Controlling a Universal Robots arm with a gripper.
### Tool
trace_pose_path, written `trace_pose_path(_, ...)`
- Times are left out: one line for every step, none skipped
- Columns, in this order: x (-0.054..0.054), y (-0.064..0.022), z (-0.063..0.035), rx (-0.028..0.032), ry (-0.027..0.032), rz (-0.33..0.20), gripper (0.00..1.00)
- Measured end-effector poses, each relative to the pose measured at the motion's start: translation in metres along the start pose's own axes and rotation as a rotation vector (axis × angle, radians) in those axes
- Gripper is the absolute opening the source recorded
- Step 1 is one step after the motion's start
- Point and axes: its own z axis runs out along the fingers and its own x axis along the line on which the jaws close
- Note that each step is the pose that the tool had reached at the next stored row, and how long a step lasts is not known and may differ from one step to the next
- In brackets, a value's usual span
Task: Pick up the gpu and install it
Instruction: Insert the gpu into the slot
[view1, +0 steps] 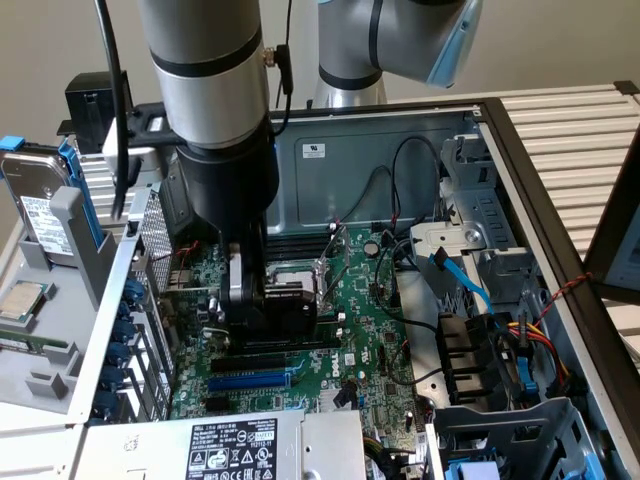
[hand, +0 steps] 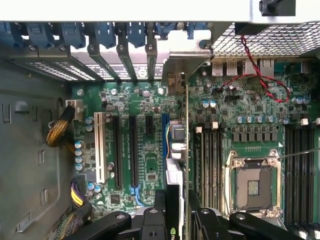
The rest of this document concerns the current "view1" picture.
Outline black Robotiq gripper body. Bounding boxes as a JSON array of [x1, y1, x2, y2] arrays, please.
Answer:
[[174, 130, 281, 251]]

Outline Nvidia graphics card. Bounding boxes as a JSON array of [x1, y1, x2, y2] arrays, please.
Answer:
[[162, 279, 320, 346]]

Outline black expansion slot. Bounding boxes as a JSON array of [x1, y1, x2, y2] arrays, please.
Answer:
[[209, 351, 292, 375]]

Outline CPU socket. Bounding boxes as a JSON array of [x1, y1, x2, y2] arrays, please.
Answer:
[[264, 260, 334, 289]]

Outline blue expansion slot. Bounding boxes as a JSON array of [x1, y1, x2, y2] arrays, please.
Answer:
[[206, 368, 293, 395]]

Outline empty black RAM slot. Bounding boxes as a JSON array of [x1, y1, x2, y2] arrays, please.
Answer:
[[317, 313, 347, 335]]

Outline metal socket cover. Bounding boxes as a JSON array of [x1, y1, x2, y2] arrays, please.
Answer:
[[315, 223, 352, 304]]

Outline green Dell motherboard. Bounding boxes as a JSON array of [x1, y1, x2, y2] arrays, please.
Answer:
[[167, 224, 420, 456]]

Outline blue card retention clip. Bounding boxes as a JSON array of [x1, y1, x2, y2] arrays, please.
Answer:
[[93, 392, 119, 419], [122, 278, 145, 311], [101, 367, 125, 394], [107, 342, 132, 367], [112, 319, 137, 346]]

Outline small silver heatsink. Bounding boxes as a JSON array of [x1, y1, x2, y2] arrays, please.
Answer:
[[318, 389, 362, 414]]

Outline open metal PC case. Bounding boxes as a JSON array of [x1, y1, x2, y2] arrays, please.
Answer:
[[64, 97, 640, 480]]

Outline blue disk caddy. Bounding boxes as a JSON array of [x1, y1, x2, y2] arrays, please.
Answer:
[[0, 133, 115, 246]]

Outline black plastic box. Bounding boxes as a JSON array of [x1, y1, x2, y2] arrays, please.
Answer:
[[55, 71, 132, 155]]

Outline silver power supply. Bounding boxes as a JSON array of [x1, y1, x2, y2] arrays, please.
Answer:
[[74, 408, 369, 480]]

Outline silver hard disk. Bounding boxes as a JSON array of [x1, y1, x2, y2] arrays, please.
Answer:
[[0, 149, 77, 267]]

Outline silver disk bay cage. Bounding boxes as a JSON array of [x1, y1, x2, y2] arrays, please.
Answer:
[[408, 130, 546, 326]]

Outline loose green RAM stick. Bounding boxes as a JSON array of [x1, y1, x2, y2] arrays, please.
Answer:
[[0, 334, 70, 352]]

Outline CPU chip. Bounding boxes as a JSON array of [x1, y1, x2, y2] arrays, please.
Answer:
[[0, 279, 57, 322]]

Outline grey parts rack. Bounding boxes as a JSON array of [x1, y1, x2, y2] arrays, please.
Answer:
[[0, 185, 124, 416]]

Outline grey disk bay cage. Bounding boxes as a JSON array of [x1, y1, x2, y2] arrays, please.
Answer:
[[424, 397, 634, 480]]

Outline blue plastic bay latch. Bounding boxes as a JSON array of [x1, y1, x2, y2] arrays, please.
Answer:
[[513, 349, 540, 402]]

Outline dark framed panel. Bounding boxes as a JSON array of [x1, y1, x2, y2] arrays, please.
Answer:
[[581, 134, 640, 304]]

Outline black camera bracket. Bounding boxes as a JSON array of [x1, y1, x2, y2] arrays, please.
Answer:
[[127, 102, 184, 150]]

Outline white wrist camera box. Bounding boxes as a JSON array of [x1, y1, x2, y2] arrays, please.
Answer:
[[101, 122, 169, 191]]

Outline thin black plug cable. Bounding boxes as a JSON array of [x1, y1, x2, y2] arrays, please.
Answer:
[[263, 0, 296, 137]]

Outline small black looped wire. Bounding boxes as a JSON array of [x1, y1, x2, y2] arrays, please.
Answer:
[[355, 163, 396, 225]]

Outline thick black camera cable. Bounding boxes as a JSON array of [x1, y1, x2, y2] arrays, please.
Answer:
[[93, 0, 134, 221]]

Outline large black looped wire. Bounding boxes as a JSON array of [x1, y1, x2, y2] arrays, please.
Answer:
[[390, 134, 447, 224]]

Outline blue SATA wire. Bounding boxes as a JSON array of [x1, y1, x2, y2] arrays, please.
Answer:
[[429, 245, 497, 317]]

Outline black plastic bay bracket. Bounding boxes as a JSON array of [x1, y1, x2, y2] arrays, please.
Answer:
[[434, 310, 519, 407]]

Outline coloured power wires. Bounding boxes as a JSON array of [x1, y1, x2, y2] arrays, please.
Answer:
[[502, 319, 574, 389]]

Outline red and black twisted wire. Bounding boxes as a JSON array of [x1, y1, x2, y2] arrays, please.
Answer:
[[537, 271, 595, 324]]

